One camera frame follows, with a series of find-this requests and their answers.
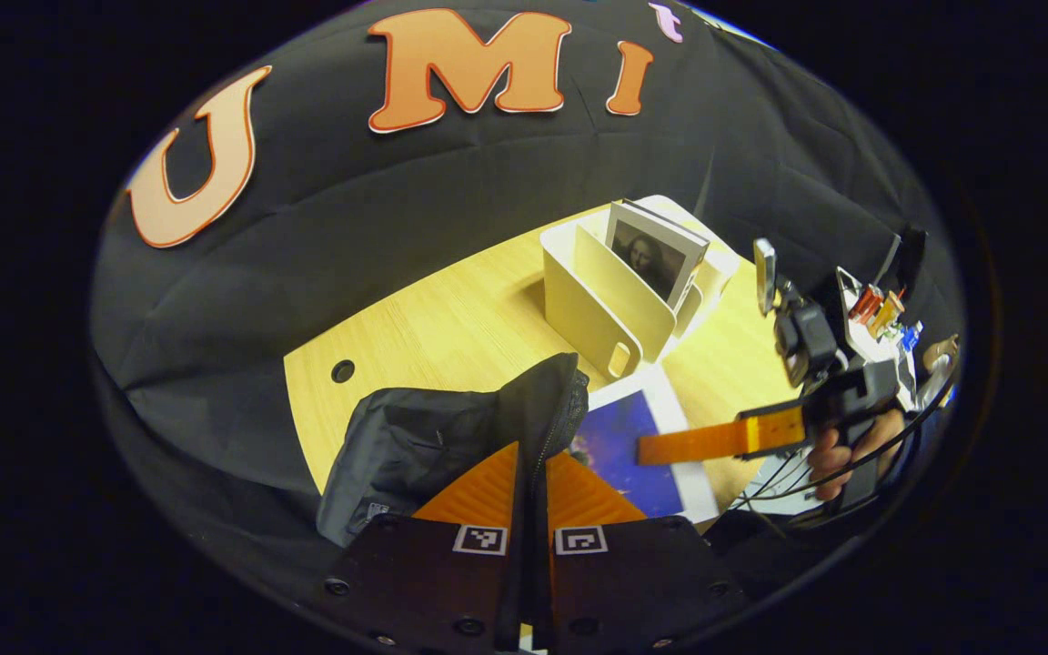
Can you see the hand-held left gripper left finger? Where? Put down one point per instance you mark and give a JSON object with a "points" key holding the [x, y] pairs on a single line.
{"points": [[433, 591]]}

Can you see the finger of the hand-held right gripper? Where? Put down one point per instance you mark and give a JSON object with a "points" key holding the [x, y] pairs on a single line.
{"points": [[715, 439]]}

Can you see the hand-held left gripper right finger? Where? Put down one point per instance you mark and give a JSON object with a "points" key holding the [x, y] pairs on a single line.
{"points": [[642, 591]]}

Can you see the blue cover book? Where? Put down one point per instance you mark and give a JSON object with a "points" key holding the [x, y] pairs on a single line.
{"points": [[619, 437]]}

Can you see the black schoolbag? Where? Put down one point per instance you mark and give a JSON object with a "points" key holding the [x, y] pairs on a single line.
{"points": [[406, 446]]}

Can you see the portrait cover book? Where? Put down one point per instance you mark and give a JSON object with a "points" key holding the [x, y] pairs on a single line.
{"points": [[656, 259]]}

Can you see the white bookshelf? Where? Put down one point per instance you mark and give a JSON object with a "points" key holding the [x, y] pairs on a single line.
{"points": [[579, 300]]}

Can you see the round black desk grommet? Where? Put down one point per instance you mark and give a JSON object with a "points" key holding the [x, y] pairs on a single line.
{"points": [[342, 370]]}

